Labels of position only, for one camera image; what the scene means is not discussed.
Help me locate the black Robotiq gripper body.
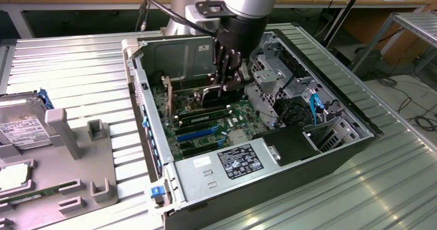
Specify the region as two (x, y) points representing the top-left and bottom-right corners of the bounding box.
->
(212, 8), (271, 59)

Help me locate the low-profile graphics card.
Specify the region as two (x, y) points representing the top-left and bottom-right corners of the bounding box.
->
(160, 74), (228, 121)

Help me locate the black RAM slot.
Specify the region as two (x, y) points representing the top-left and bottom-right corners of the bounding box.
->
(171, 75), (212, 87)
(172, 81), (211, 91)

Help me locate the silver metal drive cage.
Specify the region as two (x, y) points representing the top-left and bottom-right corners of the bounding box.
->
(245, 54), (316, 113)

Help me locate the green motherboard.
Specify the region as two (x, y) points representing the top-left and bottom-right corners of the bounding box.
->
(152, 73), (275, 161)

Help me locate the open black PC case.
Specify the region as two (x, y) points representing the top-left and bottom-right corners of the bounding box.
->
(122, 29), (384, 230)

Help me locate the black installed RAM stick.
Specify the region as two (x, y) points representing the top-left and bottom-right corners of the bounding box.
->
(176, 109), (232, 127)

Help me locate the wooden lab desk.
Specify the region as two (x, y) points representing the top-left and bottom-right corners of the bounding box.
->
(0, 0), (432, 61)

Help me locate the silver chipset heatsink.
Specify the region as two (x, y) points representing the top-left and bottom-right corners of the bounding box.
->
(228, 131), (253, 143)

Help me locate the black expansion slot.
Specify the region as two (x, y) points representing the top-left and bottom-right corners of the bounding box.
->
(180, 141), (220, 157)
(173, 123), (209, 136)

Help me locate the blue expansion slot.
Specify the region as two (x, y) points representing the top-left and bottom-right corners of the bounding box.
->
(175, 128), (215, 142)

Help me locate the black plastic shroud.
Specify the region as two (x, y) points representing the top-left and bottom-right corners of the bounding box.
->
(255, 126), (323, 167)

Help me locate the black slanted pole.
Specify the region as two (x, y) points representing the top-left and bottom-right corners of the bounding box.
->
(321, 0), (368, 48)

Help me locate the black floor case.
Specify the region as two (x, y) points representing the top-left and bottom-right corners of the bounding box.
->
(332, 44), (384, 80)

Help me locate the perforated metal disk bay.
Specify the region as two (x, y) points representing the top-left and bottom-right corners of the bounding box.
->
(303, 116), (360, 152)

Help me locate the silver power supply unit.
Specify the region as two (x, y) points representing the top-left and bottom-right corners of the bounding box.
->
(172, 137), (284, 203)

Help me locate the blue case release latch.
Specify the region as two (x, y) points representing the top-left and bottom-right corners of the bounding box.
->
(148, 186), (165, 198)

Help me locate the grey plastic parts rack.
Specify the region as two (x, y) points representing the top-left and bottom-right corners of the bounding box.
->
(0, 108), (119, 230)

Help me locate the green RAM stick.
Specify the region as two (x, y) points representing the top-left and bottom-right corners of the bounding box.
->
(0, 180), (75, 206)

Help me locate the silver CPU chip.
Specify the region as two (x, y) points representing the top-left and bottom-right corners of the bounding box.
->
(0, 163), (32, 194)

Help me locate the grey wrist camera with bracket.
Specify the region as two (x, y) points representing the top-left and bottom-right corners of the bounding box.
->
(185, 0), (237, 32)

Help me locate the thick sleeved arm cable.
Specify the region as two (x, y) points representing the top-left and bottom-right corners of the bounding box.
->
(145, 0), (220, 37)

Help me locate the black power wire bundle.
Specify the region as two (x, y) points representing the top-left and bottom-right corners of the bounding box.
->
(272, 96), (316, 129)

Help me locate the hanging cable with metal plug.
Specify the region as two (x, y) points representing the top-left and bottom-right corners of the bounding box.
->
(138, 0), (153, 32)

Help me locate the blue SATA wire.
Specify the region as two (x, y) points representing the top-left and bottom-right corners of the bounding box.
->
(308, 92), (324, 126)

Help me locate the aluminium frame table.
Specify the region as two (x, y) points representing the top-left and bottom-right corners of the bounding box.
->
(349, 11), (437, 74)

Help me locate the black floor cable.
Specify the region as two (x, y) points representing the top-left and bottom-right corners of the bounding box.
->
(397, 86), (437, 133)

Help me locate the hard disk with blue rail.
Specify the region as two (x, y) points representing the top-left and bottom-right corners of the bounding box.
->
(0, 88), (58, 151)

